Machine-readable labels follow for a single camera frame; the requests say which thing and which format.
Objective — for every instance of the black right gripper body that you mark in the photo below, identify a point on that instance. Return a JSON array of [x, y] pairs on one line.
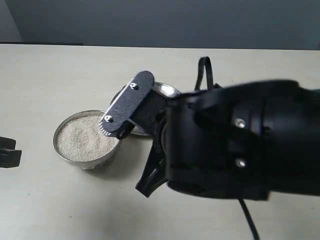
[[211, 151]]

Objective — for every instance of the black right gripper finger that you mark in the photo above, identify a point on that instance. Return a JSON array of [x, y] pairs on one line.
[[155, 171], [147, 76]]

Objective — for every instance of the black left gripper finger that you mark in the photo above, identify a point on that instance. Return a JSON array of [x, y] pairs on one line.
[[7, 143], [10, 158]]

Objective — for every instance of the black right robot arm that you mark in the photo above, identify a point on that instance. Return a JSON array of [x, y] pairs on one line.
[[290, 138]]

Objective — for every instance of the steel bowl of rice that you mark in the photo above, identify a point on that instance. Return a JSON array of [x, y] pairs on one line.
[[79, 141]]

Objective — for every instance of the round steel plate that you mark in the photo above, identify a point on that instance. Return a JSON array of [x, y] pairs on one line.
[[165, 90]]

